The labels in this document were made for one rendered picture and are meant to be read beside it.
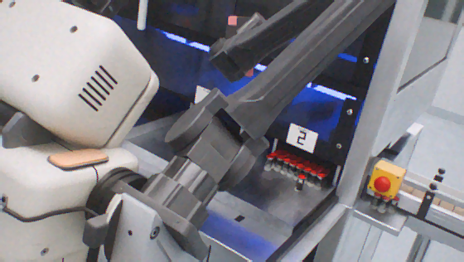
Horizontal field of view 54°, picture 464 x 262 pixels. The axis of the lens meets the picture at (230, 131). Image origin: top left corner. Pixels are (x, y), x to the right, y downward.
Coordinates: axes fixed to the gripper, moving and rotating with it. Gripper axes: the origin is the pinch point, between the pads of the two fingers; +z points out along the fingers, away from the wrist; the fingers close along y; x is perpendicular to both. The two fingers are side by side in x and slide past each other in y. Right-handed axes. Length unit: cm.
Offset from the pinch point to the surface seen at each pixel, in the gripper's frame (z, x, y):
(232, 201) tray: -13.6, -1.8, -37.6
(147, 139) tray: 9.9, 30.4, -32.7
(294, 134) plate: 8.9, -14.5, -25.1
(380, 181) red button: -3.5, -38.0, -31.1
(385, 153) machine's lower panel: 50, -47, -41
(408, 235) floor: 156, -86, -127
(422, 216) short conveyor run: 6, -52, -43
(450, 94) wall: 444, -171, -86
